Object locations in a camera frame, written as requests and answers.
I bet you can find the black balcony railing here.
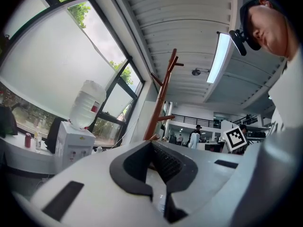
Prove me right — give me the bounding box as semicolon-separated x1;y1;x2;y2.
170;113;221;129

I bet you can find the black bag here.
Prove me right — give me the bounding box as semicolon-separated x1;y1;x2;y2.
44;116;69;155

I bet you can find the dark green bag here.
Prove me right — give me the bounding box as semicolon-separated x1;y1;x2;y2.
0;105;18;139

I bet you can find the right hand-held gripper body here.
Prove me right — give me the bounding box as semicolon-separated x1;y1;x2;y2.
223;126;249;151

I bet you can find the narrow white roller blind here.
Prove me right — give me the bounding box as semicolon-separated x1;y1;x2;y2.
3;0;50;40
101;82;134;118

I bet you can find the long ceiling lamp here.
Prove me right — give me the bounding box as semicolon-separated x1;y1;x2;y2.
206;32;232;84

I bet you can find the white desk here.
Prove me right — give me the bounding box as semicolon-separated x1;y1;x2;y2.
0;132;59;175

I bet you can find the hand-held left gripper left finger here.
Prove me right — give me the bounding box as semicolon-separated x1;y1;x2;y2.
13;140;169;227

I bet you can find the person's black cap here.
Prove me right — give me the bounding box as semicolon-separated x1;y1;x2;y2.
240;0;262;51

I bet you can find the black head-mounted camera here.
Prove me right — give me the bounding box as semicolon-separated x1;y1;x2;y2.
229;29;248;56

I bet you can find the person's head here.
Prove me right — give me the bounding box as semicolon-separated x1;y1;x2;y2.
240;0;300;61

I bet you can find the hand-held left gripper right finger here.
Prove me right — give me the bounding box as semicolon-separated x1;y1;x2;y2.
151;140;244;227

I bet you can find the wooden coat stand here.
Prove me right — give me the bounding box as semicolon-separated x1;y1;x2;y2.
143;48;185;141

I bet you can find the round ceiling fixture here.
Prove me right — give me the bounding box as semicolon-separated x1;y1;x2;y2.
191;68;210;77

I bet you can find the person's white printed shirt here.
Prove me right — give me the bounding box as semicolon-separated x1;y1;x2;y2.
267;53;303;134

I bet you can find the wide white roller blind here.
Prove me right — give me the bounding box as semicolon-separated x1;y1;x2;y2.
0;7;117;120

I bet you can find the small clear plastic bottle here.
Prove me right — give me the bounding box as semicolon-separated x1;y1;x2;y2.
34;126;43;151

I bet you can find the white water dispenser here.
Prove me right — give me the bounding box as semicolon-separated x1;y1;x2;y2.
54;121;97;171

